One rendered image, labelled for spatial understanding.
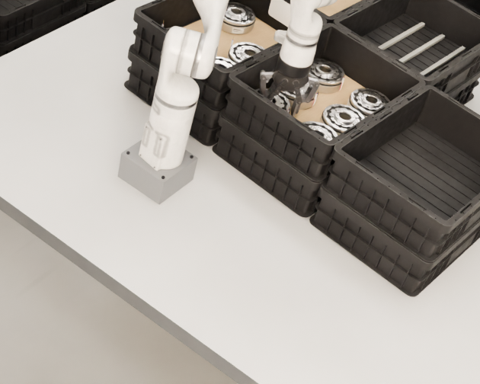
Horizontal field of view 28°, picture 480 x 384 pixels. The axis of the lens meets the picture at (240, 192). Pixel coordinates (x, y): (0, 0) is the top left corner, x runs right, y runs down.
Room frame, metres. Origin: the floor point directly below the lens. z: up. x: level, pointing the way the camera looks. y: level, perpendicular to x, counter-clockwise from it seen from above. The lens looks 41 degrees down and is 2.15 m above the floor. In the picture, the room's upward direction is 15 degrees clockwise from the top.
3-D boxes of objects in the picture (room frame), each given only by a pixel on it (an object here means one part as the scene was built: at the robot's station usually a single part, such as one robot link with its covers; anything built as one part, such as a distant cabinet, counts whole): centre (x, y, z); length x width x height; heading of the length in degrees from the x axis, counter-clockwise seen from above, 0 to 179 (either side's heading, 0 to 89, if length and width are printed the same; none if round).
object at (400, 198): (1.69, -0.39, 0.92); 0.40 x 0.30 x 0.02; 149
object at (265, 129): (1.84, -0.13, 0.87); 0.40 x 0.30 x 0.11; 149
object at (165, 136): (1.61, 0.18, 0.85); 0.09 x 0.09 x 0.17; 57
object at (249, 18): (2.12, 0.13, 0.86); 0.10 x 0.10 x 0.01
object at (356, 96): (1.90, -0.24, 0.86); 0.10 x 0.10 x 0.01
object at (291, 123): (1.84, -0.13, 0.92); 0.40 x 0.30 x 0.02; 149
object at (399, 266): (1.69, -0.39, 0.76); 0.40 x 0.30 x 0.12; 149
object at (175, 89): (1.61, 0.18, 1.01); 0.09 x 0.09 x 0.17; 3
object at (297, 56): (1.81, -0.04, 1.02); 0.11 x 0.09 x 0.06; 14
